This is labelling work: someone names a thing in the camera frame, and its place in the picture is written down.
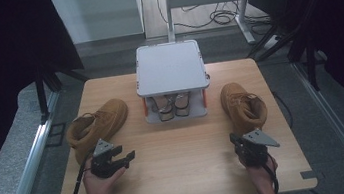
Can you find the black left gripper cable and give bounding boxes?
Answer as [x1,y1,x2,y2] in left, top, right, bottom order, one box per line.
[57,153,99,194]

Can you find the white cabinet panel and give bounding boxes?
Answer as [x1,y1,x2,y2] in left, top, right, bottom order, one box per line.
[51,0,147,47]

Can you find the tan suede boot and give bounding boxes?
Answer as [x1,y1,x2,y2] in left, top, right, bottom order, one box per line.
[218,78,271,138]
[61,96,136,168]

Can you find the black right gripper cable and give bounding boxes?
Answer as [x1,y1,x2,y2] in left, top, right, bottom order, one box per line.
[261,151,282,194]

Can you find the person's left hand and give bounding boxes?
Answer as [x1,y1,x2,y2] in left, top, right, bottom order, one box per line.
[80,161,130,194]

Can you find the white power strip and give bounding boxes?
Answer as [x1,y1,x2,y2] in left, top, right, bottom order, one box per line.
[261,33,284,51]

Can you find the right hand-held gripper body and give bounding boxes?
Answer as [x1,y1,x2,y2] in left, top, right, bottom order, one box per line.
[232,124,284,171]

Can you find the clear plastic storage box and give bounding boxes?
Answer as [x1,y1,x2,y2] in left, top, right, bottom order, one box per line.
[129,37,216,126]

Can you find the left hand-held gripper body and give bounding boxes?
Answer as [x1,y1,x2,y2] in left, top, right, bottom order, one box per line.
[86,135,128,181]

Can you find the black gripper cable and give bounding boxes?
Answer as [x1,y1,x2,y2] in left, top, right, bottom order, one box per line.
[261,151,282,194]
[57,153,99,194]

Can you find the black silver strap sandal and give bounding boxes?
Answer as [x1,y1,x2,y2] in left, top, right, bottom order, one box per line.
[149,93,178,125]
[173,91,195,119]

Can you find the black floor cables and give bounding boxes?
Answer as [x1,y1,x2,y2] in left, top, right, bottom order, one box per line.
[156,0,275,50]

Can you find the black metal stand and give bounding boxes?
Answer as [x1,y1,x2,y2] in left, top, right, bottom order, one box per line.
[31,53,95,124]
[238,0,344,101]

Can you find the person's right hand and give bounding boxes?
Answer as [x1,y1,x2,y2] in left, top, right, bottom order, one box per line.
[244,153,282,187]

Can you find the aluminium rail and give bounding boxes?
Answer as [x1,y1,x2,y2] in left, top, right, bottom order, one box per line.
[0,91,74,194]
[290,54,344,194]

